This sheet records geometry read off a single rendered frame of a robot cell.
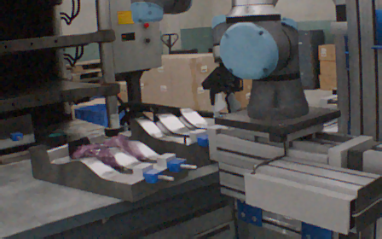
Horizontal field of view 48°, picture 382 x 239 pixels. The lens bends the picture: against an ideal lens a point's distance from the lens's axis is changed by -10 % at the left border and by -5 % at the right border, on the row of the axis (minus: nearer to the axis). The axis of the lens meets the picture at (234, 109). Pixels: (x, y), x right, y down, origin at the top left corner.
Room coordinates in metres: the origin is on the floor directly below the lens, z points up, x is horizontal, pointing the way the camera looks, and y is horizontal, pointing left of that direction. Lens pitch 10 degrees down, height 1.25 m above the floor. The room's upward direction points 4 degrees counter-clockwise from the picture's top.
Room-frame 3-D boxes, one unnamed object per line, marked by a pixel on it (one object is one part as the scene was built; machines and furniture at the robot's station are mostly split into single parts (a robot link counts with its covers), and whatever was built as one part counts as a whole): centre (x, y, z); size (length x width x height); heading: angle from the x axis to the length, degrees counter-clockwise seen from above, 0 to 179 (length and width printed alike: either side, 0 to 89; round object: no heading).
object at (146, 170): (1.22, 0.24, 0.86); 0.13 x 0.05 x 0.05; 58
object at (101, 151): (1.40, 0.44, 0.90); 0.26 x 0.18 x 0.08; 58
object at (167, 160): (1.31, 0.18, 0.86); 0.13 x 0.05 x 0.05; 58
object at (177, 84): (6.02, 0.73, 0.47); 1.22 x 0.80 x 0.94; 49
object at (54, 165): (1.40, 0.44, 0.86); 0.50 x 0.26 x 0.11; 58
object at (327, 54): (8.15, -2.01, 0.42); 0.86 x 0.33 x 0.83; 45
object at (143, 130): (1.70, 0.23, 0.87); 0.50 x 0.26 x 0.14; 41
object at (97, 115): (5.32, 1.66, 0.32); 0.60 x 0.41 x 0.22; 51
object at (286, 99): (1.09, -0.10, 1.09); 0.15 x 0.15 x 0.10
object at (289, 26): (1.08, -0.10, 1.20); 0.13 x 0.12 x 0.14; 158
